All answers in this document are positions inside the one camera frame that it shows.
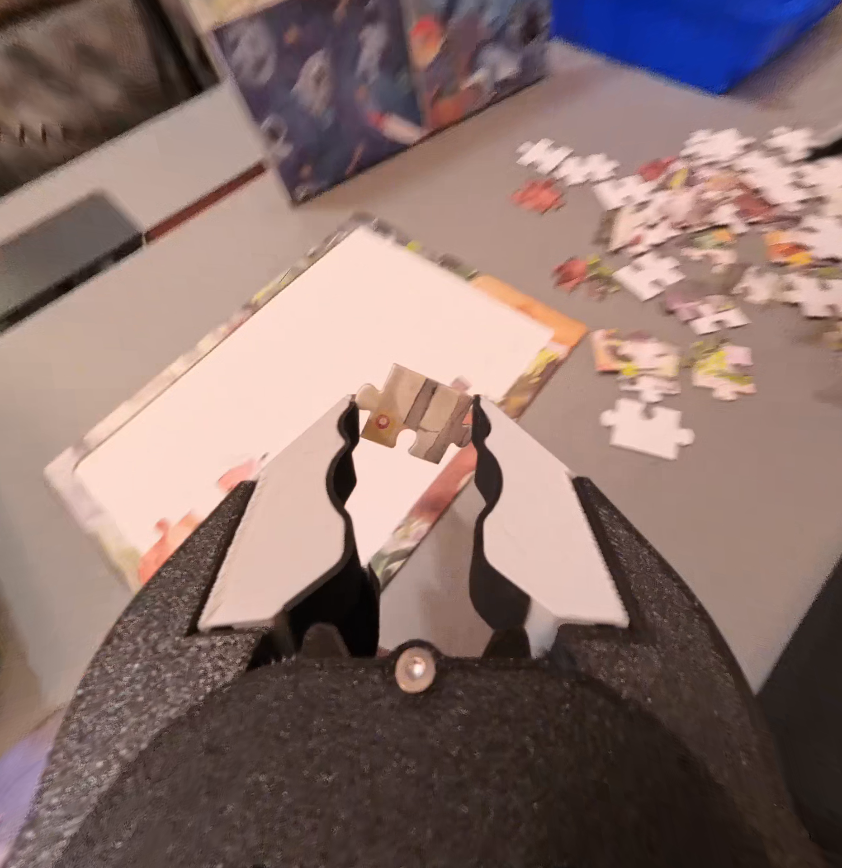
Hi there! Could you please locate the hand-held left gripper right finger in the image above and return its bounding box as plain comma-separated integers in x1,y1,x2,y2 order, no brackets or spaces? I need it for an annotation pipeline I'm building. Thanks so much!
468,395,630,657

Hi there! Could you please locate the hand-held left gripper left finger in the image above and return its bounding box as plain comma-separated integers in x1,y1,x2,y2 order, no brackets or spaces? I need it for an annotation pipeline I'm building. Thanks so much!
197,396,381,657

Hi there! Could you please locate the yellow and grey puzzle piece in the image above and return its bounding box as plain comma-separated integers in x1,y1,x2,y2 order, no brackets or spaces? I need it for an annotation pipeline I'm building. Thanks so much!
356,363,478,466

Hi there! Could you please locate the cardboard puzzle frame tray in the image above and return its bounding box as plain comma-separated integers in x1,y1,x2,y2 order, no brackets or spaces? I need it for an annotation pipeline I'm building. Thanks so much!
44,217,590,594

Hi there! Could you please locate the pile of puzzle pieces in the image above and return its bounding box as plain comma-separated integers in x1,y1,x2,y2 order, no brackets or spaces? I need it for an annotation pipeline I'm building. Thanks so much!
509,125,842,462

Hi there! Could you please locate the dark desk inset panel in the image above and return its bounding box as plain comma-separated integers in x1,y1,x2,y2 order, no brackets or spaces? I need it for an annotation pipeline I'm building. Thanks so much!
0,193,144,326

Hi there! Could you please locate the adjacent grey desk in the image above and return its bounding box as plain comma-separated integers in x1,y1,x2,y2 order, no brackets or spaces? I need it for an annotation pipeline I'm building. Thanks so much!
0,81,269,340

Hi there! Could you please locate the orange corner puzzle piece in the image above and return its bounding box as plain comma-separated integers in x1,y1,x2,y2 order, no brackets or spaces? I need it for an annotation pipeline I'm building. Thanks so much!
137,512,208,587

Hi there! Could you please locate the black dimpled chair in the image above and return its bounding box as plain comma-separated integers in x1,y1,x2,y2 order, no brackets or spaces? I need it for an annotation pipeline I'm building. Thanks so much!
757,563,842,868

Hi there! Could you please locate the printed puzzle box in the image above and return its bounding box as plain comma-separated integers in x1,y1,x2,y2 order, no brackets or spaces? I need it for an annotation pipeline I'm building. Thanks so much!
214,0,551,204

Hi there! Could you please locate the blue plastic bin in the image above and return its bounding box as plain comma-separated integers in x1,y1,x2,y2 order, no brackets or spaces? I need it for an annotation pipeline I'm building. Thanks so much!
550,0,842,94

